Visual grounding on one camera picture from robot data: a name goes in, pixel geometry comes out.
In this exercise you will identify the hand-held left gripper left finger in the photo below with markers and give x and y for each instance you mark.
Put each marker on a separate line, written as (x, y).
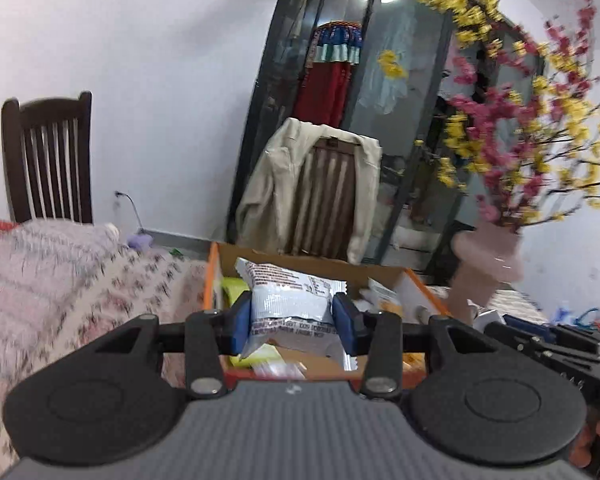
(240, 322)

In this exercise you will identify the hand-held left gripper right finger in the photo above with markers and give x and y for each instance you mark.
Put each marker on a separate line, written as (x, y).
(347, 325)

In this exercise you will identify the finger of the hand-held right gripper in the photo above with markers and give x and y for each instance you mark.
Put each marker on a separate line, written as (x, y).
(530, 335)

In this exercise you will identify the large white snack packet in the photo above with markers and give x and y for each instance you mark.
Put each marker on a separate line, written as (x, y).
(290, 300)

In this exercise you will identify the red cardboard box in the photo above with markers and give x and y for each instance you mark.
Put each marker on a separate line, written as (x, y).
(290, 257)

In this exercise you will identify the yellow-green snack packet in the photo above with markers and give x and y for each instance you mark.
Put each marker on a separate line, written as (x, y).
(232, 287)

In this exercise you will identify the blue plastic bag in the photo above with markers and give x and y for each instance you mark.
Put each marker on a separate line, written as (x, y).
(562, 316)

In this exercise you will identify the yellow snack packet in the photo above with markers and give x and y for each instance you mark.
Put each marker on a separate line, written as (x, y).
(267, 355)

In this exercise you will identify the small white box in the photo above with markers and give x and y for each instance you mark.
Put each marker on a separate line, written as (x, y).
(490, 317)

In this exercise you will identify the white and orange snack packet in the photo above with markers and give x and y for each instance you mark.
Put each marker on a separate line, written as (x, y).
(385, 297)

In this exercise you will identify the pink glass vase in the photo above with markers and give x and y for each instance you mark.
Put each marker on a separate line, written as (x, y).
(480, 270)

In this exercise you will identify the calligraphy print tablecloth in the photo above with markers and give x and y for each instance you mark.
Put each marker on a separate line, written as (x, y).
(145, 280)

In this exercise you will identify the brown slatted chair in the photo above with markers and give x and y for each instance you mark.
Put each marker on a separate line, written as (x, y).
(325, 200)

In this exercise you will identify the small purple object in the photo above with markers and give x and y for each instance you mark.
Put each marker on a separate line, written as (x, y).
(140, 241)

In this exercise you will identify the chair with beige jacket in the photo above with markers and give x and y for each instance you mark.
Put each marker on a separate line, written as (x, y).
(275, 185)

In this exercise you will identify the pink and yellow blossom branches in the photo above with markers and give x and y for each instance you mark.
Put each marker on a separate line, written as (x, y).
(505, 150)

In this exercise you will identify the pink patterned blanket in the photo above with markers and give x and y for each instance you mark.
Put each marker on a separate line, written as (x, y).
(40, 270)

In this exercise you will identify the red and blue hanging cloth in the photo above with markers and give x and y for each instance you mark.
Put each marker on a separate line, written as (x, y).
(325, 90)

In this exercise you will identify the pale blue hanging garment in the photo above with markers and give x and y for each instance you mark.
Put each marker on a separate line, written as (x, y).
(387, 70)

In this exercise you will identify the dark wooden chair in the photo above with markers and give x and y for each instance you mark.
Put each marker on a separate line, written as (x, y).
(10, 160)

